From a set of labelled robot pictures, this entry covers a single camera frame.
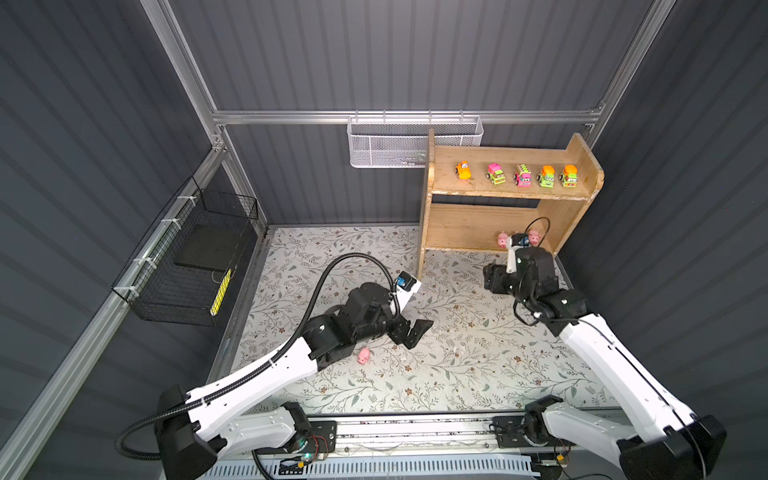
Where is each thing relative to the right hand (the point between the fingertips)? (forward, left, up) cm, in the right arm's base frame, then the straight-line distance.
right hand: (499, 271), depth 77 cm
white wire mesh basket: (+46, +25, +11) cm, 54 cm away
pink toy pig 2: (-14, +37, -22) cm, 45 cm away
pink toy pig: (+13, -13, -1) cm, 19 cm away
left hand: (-12, +22, +1) cm, 25 cm away
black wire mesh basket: (-5, +80, +6) cm, 81 cm away
